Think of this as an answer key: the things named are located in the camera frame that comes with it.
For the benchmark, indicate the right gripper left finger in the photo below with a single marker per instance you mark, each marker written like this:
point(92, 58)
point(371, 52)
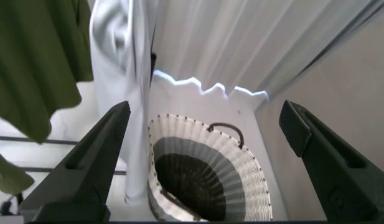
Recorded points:
point(76, 186)

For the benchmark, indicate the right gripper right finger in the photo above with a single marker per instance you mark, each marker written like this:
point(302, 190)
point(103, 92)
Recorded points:
point(344, 186)

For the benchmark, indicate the green long-sleeved shirt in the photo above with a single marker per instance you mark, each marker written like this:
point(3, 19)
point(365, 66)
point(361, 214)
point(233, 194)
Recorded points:
point(33, 62)

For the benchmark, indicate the white laundry basket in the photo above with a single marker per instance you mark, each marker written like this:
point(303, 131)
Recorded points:
point(247, 174)

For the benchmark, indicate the pale grey shorts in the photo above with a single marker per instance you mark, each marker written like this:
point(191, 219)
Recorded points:
point(126, 77)

